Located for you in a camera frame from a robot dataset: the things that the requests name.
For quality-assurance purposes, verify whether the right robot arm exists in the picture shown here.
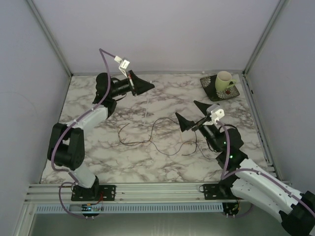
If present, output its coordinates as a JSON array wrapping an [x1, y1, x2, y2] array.
[[176, 101, 315, 236]]

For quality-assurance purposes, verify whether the controller board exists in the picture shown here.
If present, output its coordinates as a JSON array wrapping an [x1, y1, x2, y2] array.
[[81, 204, 103, 220], [222, 199, 241, 218]]

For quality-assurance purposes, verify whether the white zip tie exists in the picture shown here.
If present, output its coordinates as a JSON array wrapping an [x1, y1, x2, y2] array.
[[143, 92, 150, 124]]

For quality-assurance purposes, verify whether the aluminium corner post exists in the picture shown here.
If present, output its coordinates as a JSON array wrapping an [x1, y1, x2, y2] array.
[[243, 0, 290, 77], [26, 0, 73, 78]]

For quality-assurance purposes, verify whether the right controller board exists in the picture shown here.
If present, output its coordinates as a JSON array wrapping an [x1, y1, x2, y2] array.
[[222, 199, 241, 218]]

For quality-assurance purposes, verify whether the light green mug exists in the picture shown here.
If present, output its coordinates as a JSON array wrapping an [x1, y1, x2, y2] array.
[[215, 71, 236, 91]]

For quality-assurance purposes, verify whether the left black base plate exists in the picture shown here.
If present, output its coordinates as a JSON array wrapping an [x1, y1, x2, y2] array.
[[71, 185, 116, 202]]

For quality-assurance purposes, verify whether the left controller board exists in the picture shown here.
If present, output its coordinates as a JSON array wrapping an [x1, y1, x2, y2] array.
[[81, 204, 103, 220]]

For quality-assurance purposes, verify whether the grey slotted cable duct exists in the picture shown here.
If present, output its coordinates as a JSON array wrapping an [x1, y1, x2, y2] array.
[[36, 203, 223, 214]]

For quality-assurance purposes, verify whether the left aluminium corner post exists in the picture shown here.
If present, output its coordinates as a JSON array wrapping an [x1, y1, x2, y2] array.
[[26, 0, 73, 78]]

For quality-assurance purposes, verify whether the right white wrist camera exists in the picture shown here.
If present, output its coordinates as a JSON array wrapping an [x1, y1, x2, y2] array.
[[206, 104, 225, 125]]

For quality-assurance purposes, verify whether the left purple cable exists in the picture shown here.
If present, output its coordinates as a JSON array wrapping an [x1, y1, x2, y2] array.
[[51, 48, 116, 219]]

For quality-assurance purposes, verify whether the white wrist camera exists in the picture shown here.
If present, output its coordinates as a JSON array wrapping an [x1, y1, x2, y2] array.
[[114, 56, 130, 78], [206, 104, 225, 125]]

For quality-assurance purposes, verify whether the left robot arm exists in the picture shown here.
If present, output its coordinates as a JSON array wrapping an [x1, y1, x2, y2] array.
[[47, 70, 155, 199]]

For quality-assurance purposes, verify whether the aluminium front rail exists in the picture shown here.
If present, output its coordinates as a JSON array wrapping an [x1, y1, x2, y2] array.
[[24, 180, 297, 203]]

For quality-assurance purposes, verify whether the dark floral square plate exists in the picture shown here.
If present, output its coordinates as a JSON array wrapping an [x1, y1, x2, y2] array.
[[200, 75, 240, 102]]

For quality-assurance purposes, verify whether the dark thin wire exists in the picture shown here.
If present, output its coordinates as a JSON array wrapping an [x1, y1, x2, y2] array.
[[117, 118, 198, 156]]

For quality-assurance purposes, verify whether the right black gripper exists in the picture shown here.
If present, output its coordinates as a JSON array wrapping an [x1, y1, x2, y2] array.
[[175, 100, 222, 153]]

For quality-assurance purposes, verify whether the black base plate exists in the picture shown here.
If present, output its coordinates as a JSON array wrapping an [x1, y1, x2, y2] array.
[[201, 183, 237, 200], [71, 185, 116, 202]]

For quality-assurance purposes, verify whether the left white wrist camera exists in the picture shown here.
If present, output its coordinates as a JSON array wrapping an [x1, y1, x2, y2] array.
[[114, 56, 130, 78]]

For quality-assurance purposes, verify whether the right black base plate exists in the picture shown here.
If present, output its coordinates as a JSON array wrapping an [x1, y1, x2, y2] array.
[[201, 183, 237, 200]]

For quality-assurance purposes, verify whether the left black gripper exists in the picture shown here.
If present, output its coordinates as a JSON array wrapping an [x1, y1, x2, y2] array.
[[109, 70, 155, 98]]

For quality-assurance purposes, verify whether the right aluminium corner post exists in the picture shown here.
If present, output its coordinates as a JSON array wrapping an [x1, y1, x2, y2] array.
[[243, 0, 290, 77]]

